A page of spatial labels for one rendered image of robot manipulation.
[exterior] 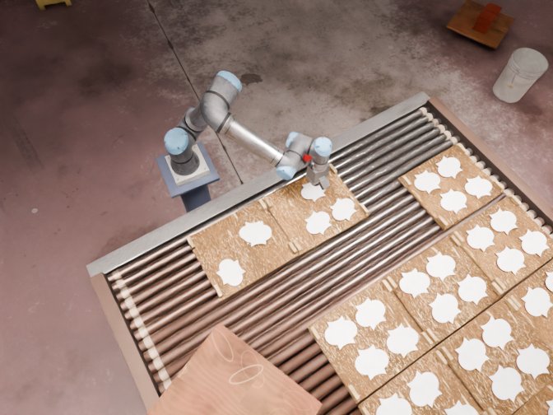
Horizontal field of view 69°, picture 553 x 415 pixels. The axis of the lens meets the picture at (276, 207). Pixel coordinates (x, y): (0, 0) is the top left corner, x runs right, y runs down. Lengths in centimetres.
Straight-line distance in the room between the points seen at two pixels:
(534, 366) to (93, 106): 353
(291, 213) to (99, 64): 274
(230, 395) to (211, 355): 17
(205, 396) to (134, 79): 298
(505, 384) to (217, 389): 116
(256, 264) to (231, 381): 52
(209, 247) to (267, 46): 262
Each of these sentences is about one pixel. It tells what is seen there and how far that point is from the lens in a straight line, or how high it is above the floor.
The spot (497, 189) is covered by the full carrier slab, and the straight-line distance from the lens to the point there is 237.
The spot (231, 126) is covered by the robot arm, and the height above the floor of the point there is 142.
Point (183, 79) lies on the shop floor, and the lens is 390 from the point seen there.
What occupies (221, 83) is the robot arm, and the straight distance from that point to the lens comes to 171.
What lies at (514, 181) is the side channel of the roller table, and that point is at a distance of 243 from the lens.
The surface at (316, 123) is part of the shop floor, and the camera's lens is 353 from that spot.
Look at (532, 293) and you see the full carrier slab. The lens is 219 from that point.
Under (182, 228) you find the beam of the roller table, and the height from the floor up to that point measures 91.
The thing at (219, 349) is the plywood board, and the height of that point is 104.
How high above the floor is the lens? 271
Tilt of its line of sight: 62 degrees down
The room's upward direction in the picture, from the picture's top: 3 degrees clockwise
